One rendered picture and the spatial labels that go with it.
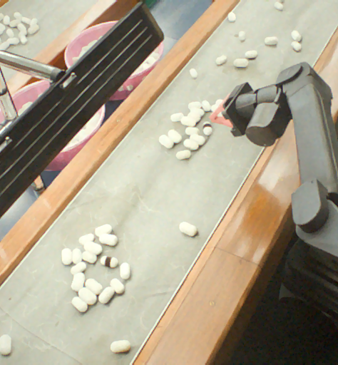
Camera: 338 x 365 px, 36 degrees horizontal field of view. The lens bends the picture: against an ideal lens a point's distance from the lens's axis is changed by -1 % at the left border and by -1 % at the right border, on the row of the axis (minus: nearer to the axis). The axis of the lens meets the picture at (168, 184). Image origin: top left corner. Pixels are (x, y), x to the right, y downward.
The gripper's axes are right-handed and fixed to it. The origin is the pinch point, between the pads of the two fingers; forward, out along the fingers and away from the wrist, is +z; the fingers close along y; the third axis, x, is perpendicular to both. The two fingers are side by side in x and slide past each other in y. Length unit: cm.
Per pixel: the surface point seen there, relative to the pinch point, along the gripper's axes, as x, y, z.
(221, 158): 8.4, 3.1, 2.4
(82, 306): 3.5, 47.3, 5.3
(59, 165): -10.0, 18.6, 31.8
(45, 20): -37, -24, 59
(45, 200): -9.9, 31.7, 20.9
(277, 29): 3.7, -47.7, 8.7
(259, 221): 15.8, 16.4, -10.8
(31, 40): -35, -14, 57
